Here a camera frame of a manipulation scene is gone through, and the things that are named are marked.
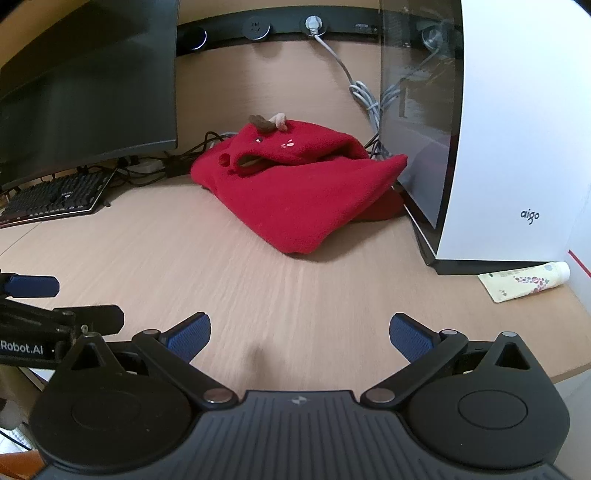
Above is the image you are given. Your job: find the cream tube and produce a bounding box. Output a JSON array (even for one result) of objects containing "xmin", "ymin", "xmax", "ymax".
[{"xmin": 477, "ymin": 261, "xmax": 572, "ymax": 304}]

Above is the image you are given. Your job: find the black computer monitor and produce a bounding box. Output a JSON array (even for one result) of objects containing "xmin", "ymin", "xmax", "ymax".
[{"xmin": 0, "ymin": 0, "xmax": 180, "ymax": 193}]

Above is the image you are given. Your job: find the red hooded fleece garment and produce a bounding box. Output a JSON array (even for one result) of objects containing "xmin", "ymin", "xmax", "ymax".
[{"xmin": 191, "ymin": 114, "xmax": 408, "ymax": 256}]

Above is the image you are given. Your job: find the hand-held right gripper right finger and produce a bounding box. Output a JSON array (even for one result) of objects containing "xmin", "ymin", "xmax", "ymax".
[{"xmin": 361, "ymin": 312, "xmax": 533, "ymax": 411}]

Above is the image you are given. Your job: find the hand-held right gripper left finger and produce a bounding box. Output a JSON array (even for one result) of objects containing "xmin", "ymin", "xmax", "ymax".
[{"xmin": 60, "ymin": 312, "xmax": 238, "ymax": 411}]

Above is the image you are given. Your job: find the white power cable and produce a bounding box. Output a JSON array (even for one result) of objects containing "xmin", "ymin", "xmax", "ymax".
[{"xmin": 302, "ymin": 16, "xmax": 399, "ymax": 160}]

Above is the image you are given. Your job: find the white computer case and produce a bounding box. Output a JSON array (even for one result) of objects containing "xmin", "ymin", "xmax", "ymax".
[{"xmin": 379, "ymin": 0, "xmax": 591, "ymax": 277}]

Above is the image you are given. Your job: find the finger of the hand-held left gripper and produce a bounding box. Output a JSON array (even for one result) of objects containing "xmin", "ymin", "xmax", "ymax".
[
  {"xmin": 0, "ymin": 273, "xmax": 60, "ymax": 299},
  {"xmin": 52, "ymin": 304, "xmax": 125, "ymax": 337}
]

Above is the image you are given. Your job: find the round black desk grommet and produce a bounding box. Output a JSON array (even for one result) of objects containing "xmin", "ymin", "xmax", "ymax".
[{"xmin": 178, "ymin": 25, "xmax": 209, "ymax": 52}]

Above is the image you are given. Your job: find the black mechanical keyboard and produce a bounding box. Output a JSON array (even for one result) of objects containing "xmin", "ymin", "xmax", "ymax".
[{"xmin": 0, "ymin": 168, "xmax": 119, "ymax": 230}]

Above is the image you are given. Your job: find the black desk socket strip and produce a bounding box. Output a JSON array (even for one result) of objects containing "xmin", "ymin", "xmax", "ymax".
[{"xmin": 177, "ymin": 9, "xmax": 384, "ymax": 58}]

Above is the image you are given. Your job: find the white power strip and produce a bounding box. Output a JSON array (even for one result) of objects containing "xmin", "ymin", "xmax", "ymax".
[{"xmin": 117, "ymin": 158, "xmax": 168, "ymax": 175}]

